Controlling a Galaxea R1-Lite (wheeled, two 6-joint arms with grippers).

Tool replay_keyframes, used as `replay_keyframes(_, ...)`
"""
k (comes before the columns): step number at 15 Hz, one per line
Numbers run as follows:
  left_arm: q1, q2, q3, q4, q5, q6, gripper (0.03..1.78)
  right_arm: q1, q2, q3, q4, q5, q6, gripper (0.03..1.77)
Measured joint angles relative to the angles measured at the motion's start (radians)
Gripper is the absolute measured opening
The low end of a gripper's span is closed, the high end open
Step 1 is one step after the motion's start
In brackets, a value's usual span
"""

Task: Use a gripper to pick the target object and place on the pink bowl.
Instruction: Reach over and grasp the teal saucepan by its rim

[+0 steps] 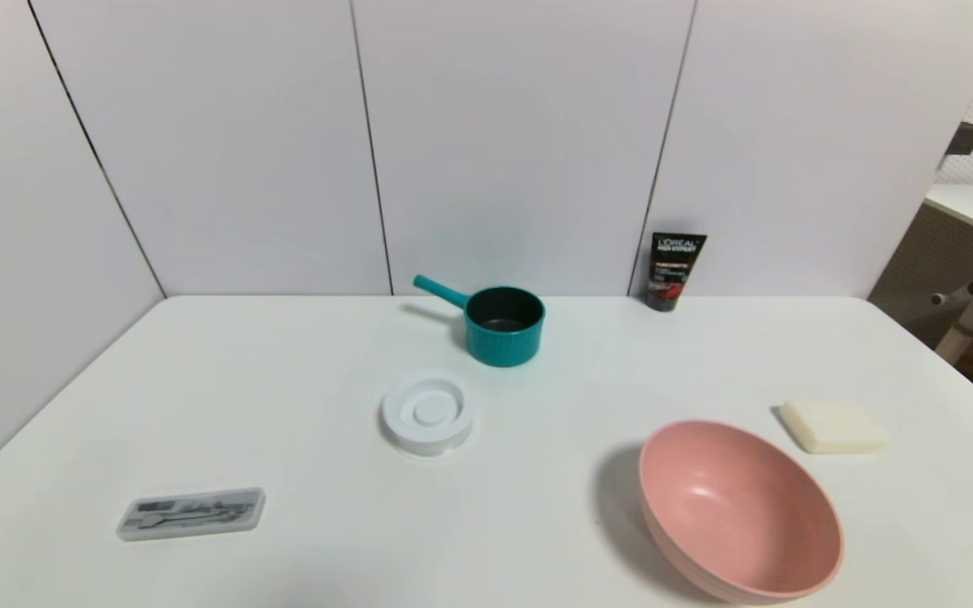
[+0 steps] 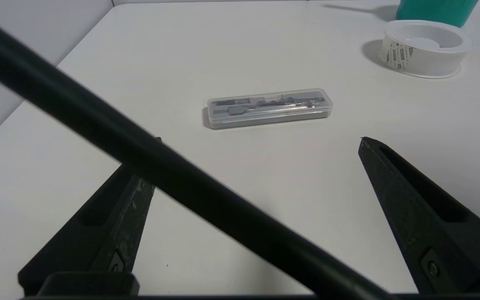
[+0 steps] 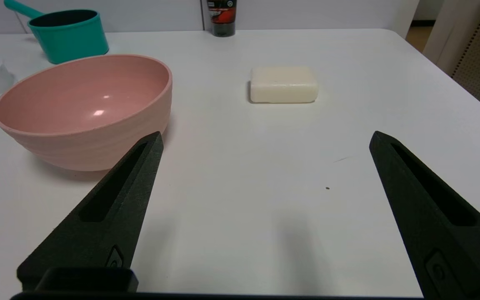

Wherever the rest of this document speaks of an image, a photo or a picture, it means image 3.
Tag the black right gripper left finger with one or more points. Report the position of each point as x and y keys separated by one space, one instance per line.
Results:
x=111 y=216

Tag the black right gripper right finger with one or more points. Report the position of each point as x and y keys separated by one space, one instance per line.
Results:
x=440 y=225

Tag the pink bowl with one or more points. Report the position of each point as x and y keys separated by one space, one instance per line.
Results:
x=81 y=100

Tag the cream soap bar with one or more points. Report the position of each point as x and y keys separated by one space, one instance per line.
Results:
x=283 y=85

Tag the black facial cleanser tube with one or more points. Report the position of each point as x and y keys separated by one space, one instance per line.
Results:
x=222 y=16

